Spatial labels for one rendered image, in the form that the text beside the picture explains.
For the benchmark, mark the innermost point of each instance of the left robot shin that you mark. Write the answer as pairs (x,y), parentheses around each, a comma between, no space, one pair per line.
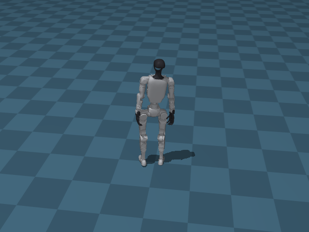
(143,147)

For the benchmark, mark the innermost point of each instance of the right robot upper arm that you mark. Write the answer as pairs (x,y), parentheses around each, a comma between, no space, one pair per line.
(170,87)

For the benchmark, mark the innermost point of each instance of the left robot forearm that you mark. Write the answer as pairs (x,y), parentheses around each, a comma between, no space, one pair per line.
(139,104)

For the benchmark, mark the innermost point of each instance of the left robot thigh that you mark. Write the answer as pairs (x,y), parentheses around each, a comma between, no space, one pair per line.
(143,120)

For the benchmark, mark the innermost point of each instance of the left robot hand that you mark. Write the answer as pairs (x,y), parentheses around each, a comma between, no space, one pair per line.
(137,118)

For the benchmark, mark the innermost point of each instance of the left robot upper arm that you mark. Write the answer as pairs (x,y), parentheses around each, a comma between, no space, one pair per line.
(143,82)

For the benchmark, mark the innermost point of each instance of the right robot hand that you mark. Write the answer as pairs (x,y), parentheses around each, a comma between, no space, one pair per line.
(171,118)

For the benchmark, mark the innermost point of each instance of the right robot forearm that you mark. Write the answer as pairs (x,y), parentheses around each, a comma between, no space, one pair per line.
(171,104)

